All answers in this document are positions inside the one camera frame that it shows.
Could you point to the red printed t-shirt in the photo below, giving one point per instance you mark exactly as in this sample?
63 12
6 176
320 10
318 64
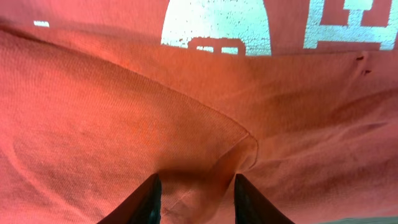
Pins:
298 96

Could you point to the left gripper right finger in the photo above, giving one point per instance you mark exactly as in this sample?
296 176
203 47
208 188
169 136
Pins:
251 206

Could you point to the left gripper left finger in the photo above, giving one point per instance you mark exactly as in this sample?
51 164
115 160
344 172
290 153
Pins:
141 207

